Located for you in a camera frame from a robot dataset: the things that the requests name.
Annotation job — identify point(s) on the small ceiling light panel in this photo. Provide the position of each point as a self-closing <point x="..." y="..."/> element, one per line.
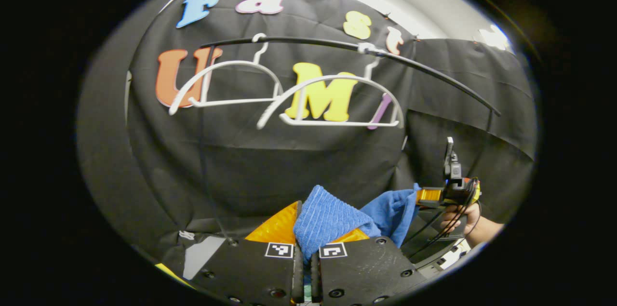
<point x="494" y="37"/>

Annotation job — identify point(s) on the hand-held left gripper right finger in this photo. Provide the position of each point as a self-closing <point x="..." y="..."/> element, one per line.
<point x="315" y="282"/>

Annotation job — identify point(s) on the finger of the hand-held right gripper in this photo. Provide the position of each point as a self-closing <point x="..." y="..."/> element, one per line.
<point x="429" y="196"/>

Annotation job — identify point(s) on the white plastic clothes hanger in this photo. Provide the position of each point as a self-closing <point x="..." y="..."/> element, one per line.
<point x="231" y="101"/>
<point x="337" y="123"/>

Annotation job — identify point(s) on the black clothes rail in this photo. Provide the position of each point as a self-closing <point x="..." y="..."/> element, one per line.
<point x="299" y="41"/>

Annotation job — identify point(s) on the black backdrop cloth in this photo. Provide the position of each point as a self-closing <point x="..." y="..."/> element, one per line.
<point x="241" y="166"/>

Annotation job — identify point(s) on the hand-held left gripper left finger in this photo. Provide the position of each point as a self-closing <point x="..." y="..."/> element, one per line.
<point x="298" y="277"/>

